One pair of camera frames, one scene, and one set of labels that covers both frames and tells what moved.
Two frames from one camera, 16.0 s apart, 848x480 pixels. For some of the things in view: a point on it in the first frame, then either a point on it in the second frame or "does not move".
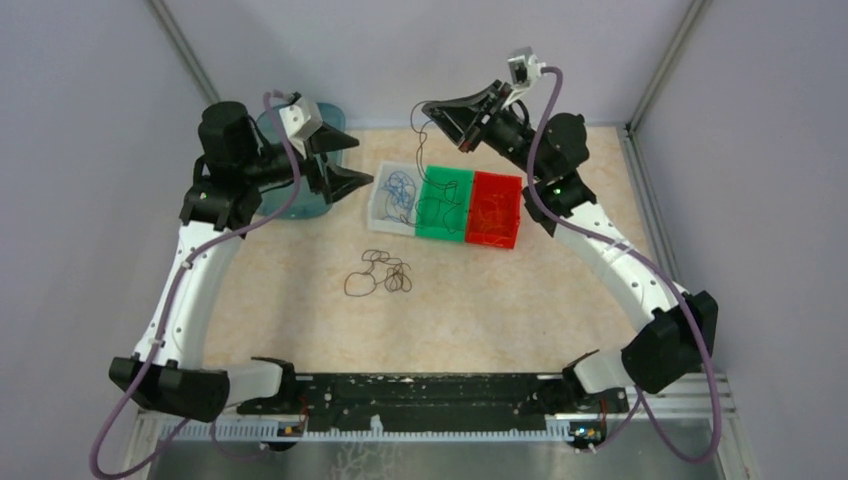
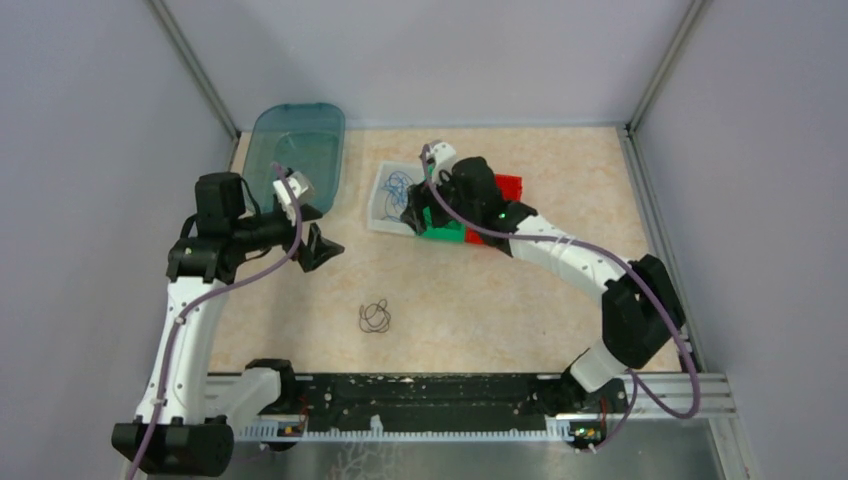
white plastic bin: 393,199 does not move
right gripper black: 462,118 to 420,196
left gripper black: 336,182 to 317,250
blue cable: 401,195 does not move
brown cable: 390,270 to 375,318
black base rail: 430,402 does not move
